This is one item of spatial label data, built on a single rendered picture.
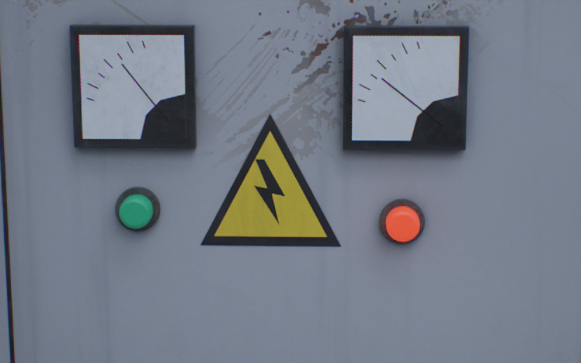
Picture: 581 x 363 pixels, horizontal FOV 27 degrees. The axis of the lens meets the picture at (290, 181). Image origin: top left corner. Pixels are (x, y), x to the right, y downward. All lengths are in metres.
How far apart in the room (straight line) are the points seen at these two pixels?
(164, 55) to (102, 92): 0.05
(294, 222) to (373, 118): 0.09
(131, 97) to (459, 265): 0.25
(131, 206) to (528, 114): 0.27
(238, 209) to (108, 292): 0.11
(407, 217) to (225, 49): 0.16
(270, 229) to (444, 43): 0.17
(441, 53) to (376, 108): 0.05
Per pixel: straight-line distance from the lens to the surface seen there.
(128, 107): 0.80
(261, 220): 0.82
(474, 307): 0.84
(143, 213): 0.81
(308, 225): 0.82
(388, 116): 0.79
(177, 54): 0.79
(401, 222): 0.80
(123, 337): 0.85
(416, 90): 0.79
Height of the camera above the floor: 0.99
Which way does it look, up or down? 12 degrees down
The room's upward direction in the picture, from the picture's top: straight up
